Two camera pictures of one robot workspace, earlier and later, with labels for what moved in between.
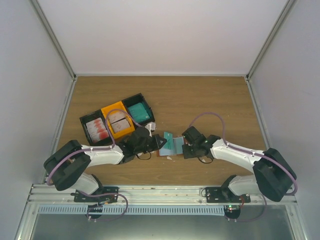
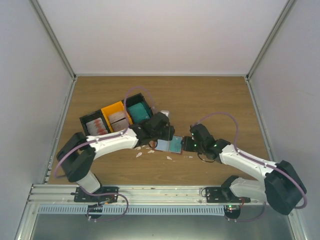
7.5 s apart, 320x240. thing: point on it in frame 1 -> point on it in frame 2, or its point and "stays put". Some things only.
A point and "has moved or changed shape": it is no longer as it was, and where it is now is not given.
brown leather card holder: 173,146 has moved or changed shape
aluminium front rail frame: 46,195 stays put
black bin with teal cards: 141,113 stays put
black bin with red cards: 94,127 stays put
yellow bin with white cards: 118,119 stays put
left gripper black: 157,145 -> 168,136
